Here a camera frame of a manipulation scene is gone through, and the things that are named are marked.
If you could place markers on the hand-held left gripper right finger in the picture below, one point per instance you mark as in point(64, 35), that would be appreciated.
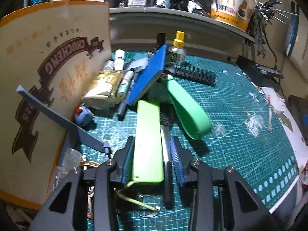
point(175, 158)

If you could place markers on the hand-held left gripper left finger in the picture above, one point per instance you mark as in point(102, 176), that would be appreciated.
point(127, 163)

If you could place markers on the light green case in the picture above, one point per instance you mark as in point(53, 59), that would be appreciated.
point(148, 137)

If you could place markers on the brown printed cardboard box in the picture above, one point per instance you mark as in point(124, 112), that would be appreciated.
point(48, 41)

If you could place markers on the dark rough sponge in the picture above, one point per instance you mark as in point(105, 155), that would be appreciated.
point(167, 118)

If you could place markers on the grey marker pen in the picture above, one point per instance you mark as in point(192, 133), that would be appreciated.
point(122, 108)

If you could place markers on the small clear bottle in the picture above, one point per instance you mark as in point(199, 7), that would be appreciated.
point(71, 157)

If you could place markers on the green cutting mat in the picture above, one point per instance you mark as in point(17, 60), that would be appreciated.
point(228, 125)

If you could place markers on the small blue figure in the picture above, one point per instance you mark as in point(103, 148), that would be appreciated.
point(84, 118)

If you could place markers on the white green printed tube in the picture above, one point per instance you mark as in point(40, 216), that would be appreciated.
point(124, 86)

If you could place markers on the beige packet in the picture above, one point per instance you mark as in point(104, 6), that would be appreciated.
point(103, 89)

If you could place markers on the grey blue plastic stick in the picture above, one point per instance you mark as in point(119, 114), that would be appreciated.
point(60, 121)

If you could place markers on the black model tank track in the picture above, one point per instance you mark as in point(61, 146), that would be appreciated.
point(195, 75)

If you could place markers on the blue sanding block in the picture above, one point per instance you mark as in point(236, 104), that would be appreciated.
point(150, 74)

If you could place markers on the grey plastic block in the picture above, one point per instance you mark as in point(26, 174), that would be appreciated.
point(137, 65)

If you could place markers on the white capped tube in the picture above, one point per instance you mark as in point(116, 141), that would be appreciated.
point(109, 65)

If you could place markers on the white capped marker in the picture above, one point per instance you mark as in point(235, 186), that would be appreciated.
point(119, 57)

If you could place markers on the white paper sheet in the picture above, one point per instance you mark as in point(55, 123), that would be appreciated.
point(279, 105)

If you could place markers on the yellow cap glass bottle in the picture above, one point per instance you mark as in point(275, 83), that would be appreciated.
point(178, 39)

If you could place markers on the black cap glass bottle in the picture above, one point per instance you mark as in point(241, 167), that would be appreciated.
point(161, 38)

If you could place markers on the white shelf board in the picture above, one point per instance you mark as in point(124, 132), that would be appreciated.
point(168, 13)

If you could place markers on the dog print paper bucket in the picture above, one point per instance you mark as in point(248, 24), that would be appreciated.
point(228, 16)

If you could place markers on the dark silver winged model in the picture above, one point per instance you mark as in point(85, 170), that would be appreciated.
point(261, 16)

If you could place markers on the blue white long device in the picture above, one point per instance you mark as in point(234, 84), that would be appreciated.
point(292, 28)

